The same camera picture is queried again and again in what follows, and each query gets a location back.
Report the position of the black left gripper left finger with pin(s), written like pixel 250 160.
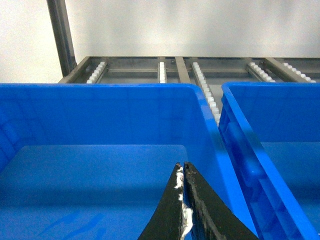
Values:
pixel 166 222

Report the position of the blue plastic crate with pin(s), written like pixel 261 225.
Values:
pixel 272 134
pixel 91 161

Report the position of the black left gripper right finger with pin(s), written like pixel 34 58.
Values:
pixel 211 217

